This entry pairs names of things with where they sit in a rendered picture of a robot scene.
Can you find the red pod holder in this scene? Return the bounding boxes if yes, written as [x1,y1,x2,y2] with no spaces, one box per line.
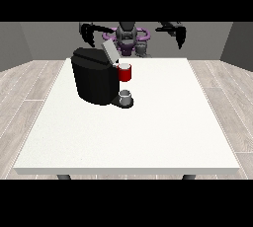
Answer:
[117,62,133,83]

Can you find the pale grey machine lid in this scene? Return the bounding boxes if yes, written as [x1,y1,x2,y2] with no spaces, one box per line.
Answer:
[101,38,121,64]

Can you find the small grey coffee pod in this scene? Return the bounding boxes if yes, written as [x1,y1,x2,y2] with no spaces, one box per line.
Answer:
[134,41,148,58]

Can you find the black coffee machine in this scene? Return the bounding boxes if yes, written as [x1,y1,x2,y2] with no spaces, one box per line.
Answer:
[70,46,134,110]

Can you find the small grey cup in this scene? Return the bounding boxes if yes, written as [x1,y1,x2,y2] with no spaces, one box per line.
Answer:
[118,89,133,106]

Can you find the grey robot trunk purple rings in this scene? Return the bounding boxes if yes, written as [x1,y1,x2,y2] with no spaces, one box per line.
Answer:
[101,22,152,57]

